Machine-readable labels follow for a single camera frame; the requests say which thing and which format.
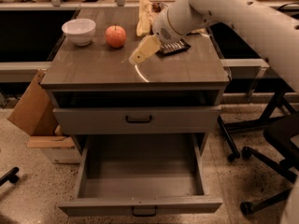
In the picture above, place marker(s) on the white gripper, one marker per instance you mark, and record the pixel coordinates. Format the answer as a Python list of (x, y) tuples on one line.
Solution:
[(163, 28)]

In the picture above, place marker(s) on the red apple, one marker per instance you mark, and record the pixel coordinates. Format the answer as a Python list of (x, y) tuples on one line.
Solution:
[(115, 36)]

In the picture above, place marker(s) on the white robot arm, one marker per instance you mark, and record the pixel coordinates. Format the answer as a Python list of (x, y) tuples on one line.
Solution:
[(272, 34)]

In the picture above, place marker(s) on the grey drawer cabinet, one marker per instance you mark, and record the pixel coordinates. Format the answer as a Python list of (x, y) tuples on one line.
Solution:
[(99, 76)]

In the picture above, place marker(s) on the grey upper drawer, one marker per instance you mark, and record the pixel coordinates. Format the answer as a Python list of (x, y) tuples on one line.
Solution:
[(133, 120)]

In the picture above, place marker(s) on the open grey lower drawer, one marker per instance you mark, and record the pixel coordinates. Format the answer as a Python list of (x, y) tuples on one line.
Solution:
[(140, 175)]

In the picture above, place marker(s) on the black snack bar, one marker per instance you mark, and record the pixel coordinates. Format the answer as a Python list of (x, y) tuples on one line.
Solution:
[(175, 47)]

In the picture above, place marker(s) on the yellow brown chip bag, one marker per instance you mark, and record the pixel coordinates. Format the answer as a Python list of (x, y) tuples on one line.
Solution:
[(148, 11)]

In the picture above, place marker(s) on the white bowl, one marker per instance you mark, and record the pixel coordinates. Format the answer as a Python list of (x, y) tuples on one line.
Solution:
[(79, 31)]

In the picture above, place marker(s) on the brown cardboard box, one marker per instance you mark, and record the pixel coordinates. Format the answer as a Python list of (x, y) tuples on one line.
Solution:
[(33, 114)]

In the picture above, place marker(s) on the black chair caster left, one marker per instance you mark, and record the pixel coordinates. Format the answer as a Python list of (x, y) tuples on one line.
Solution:
[(10, 176)]

